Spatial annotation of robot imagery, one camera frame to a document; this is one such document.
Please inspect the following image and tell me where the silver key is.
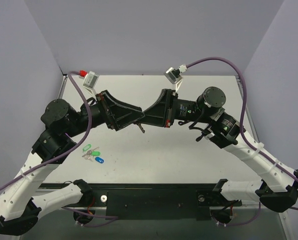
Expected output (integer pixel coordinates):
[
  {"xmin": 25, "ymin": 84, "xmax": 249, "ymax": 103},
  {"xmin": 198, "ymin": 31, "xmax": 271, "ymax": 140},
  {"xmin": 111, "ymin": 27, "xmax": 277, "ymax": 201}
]
[{"xmin": 137, "ymin": 123, "xmax": 145, "ymax": 134}]

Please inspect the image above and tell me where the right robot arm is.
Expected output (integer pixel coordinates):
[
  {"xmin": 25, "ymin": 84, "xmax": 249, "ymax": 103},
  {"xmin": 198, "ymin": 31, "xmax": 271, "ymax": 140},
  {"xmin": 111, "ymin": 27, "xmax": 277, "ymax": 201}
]
[{"xmin": 141, "ymin": 86, "xmax": 298, "ymax": 213}]

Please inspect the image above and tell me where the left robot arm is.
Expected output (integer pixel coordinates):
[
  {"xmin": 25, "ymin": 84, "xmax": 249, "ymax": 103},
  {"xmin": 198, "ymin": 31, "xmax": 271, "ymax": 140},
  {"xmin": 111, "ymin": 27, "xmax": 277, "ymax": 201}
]
[{"xmin": 0, "ymin": 91, "xmax": 144, "ymax": 236}]

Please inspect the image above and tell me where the bunch of keys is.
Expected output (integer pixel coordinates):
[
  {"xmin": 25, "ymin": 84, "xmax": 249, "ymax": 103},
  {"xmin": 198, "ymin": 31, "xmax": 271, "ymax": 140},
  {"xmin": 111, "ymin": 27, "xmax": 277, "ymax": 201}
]
[{"xmin": 82, "ymin": 149, "xmax": 93, "ymax": 161}]

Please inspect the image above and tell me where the green key tag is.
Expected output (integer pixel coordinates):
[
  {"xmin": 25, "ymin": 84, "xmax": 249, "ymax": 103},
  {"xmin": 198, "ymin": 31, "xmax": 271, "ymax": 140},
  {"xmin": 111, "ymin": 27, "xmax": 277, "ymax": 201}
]
[
  {"xmin": 82, "ymin": 144, "xmax": 92, "ymax": 152},
  {"xmin": 91, "ymin": 151, "xmax": 101, "ymax": 156}
]

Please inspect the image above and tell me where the dark blue key tag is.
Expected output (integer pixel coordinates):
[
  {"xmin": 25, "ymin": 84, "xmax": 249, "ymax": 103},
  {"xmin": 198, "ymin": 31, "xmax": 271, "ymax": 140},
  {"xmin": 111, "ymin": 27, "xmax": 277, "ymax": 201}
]
[{"xmin": 95, "ymin": 156, "xmax": 104, "ymax": 164}]

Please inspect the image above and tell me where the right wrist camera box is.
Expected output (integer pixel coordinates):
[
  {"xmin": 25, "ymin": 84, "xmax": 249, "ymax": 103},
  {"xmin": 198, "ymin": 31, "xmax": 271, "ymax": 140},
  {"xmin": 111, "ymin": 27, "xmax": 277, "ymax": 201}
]
[{"xmin": 164, "ymin": 67, "xmax": 183, "ymax": 85}]

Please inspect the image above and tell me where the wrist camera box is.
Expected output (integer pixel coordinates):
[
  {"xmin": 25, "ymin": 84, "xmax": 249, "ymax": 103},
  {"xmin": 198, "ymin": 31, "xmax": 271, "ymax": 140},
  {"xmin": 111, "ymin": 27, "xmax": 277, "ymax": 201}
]
[
  {"xmin": 164, "ymin": 67, "xmax": 183, "ymax": 85},
  {"xmin": 83, "ymin": 71, "xmax": 99, "ymax": 89}
]

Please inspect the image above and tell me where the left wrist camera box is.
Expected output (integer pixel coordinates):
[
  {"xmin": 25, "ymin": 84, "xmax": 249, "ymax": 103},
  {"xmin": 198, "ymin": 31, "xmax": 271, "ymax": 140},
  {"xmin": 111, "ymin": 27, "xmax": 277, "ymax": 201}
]
[{"xmin": 83, "ymin": 71, "xmax": 99, "ymax": 89}]

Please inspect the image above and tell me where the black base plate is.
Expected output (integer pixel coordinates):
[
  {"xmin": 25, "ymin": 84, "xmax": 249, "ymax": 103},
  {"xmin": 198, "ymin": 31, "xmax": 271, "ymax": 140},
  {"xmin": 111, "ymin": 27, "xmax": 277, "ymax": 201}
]
[{"xmin": 36, "ymin": 183, "xmax": 264, "ymax": 222}]

